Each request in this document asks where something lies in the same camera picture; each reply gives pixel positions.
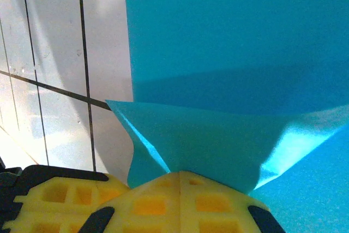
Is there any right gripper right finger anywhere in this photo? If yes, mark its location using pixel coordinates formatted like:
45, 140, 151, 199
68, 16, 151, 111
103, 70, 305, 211
179, 171, 286, 233

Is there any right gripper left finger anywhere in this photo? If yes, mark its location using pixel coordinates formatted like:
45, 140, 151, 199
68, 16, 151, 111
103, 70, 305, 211
84, 171, 180, 233

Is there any blue cloth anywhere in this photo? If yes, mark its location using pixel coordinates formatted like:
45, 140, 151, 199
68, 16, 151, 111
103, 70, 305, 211
105, 0, 349, 233

